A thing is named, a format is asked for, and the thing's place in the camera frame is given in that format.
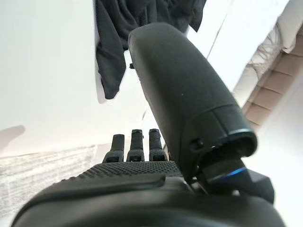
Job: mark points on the black garment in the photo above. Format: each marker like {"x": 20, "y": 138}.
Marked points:
{"x": 113, "y": 35}

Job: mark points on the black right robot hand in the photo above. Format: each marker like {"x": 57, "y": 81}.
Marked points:
{"x": 180, "y": 94}

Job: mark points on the grey striped area rug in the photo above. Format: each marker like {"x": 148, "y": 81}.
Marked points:
{"x": 35, "y": 170}

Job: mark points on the plain beige pillow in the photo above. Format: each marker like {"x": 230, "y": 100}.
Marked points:
{"x": 293, "y": 26}

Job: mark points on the grey line-patterned cushion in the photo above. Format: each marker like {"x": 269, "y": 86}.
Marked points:
{"x": 265, "y": 54}

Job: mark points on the brown tufted headboard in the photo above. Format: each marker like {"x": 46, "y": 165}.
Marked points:
{"x": 272, "y": 94}

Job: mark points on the taupe bed cover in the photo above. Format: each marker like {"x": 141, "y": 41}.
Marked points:
{"x": 47, "y": 71}

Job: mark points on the white textured bed blanket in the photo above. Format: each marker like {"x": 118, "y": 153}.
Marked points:
{"x": 236, "y": 35}

